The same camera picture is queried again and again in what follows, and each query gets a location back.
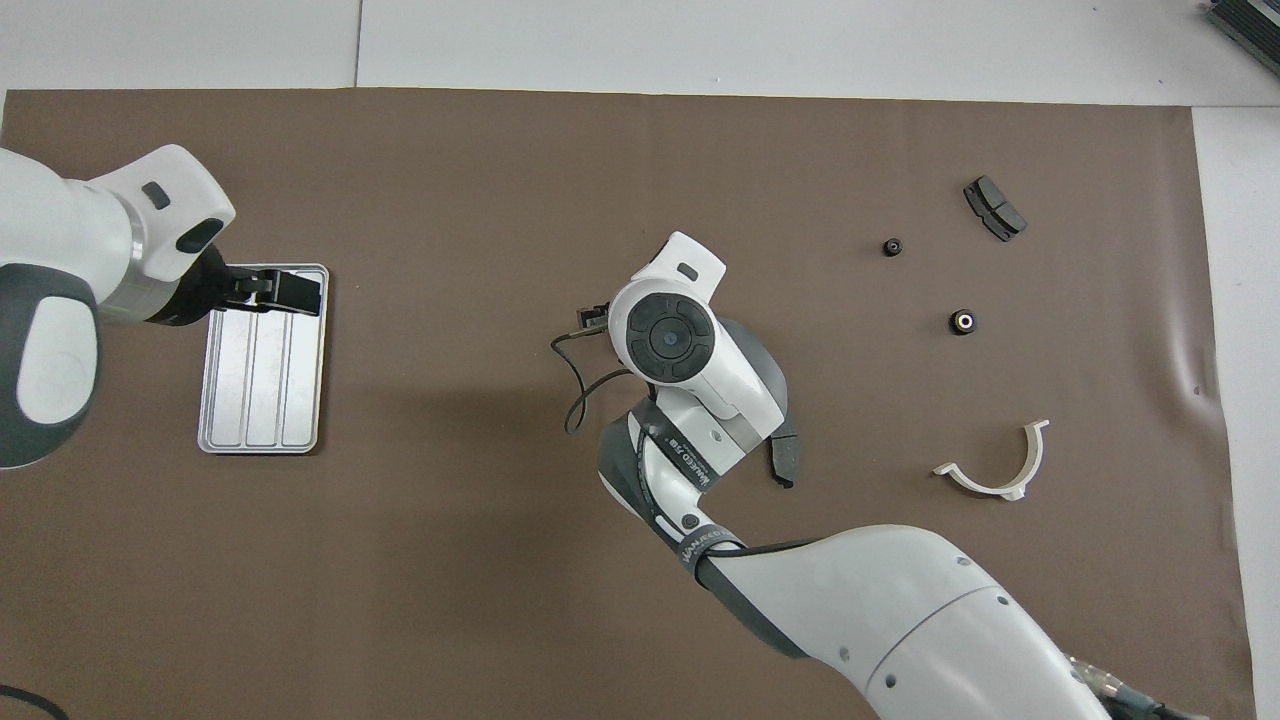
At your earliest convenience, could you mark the short grey brake pad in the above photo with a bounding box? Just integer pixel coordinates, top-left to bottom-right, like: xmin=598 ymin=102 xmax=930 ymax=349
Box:
xmin=963 ymin=175 xmax=1028 ymax=243

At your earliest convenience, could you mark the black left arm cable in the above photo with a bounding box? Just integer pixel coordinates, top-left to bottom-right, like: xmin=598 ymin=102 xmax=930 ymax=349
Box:
xmin=0 ymin=685 xmax=71 ymax=720

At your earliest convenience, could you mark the dark ridged metal box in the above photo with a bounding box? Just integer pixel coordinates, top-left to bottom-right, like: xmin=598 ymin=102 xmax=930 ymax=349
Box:
xmin=1203 ymin=0 xmax=1280 ymax=79

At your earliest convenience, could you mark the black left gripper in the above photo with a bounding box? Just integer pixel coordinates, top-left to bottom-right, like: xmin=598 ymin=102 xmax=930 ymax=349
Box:
xmin=150 ymin=243 xmax=323 ymax=328

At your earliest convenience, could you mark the white curved plastic bracket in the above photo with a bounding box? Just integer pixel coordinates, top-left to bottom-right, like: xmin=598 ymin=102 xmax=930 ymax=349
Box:
xmin=932 ymin=418 xmax=1051 ymax=502

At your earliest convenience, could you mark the brown paper table mat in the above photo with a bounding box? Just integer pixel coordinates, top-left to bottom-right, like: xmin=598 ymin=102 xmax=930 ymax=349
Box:
xmin=0 ymin=88 xmax=1259 ymax=720

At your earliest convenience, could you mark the long grey brake pad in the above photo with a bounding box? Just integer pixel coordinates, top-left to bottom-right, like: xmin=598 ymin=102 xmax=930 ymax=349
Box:
xmin=765 ymin=415 xmax=803 ymax=490

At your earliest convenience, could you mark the silver ribbed metal tray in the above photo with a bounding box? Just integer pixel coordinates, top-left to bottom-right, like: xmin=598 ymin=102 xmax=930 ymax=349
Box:
xmin=197 ymin=263 xmax=330 ymax=456

